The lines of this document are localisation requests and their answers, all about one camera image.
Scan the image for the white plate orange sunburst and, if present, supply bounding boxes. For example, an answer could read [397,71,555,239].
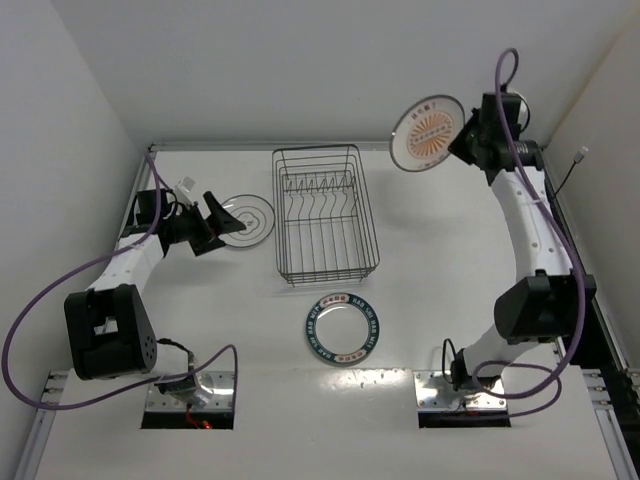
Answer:
[389,95,465,173]

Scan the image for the white plate teal rim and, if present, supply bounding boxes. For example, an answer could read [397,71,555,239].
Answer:
[304,292,381,367]

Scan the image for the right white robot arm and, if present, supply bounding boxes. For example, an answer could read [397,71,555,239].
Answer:
[448,93,596,389]

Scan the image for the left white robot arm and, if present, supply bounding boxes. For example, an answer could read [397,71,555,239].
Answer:
[64,188,246,405]

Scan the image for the white plate grey rings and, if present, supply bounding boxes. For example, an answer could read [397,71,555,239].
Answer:
[219,193,277,249]

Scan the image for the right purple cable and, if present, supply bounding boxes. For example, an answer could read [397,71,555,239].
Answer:
[469,48,586,417]

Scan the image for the purple cable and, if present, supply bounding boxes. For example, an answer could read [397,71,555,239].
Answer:
[469,48,586,417]
[1,152,239,412]

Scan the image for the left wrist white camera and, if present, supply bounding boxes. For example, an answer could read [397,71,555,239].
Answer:
[173,176,195,206]

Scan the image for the wrist white camera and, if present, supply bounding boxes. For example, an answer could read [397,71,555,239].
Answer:
[514,91,531,132]
[173,176,195,206]

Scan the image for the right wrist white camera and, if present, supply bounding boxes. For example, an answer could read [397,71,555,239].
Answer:
[514,91,531,132]

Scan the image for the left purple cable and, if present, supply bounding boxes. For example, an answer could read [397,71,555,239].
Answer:
[1,152,239,412]

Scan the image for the black wall cable white plug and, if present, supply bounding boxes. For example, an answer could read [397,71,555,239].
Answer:
[552,146,589,199]

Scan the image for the grey wire dish rack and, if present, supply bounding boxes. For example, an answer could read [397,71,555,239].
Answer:
[272,144,380,286]

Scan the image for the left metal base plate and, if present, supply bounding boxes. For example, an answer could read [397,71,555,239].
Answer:
[145,371,235,413]

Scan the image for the metal base plate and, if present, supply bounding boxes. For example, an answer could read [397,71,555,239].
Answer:
[413,370,508,414]
[145,371,235,413]

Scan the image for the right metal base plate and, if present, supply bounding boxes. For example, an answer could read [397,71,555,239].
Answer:
[413,370,508,414]

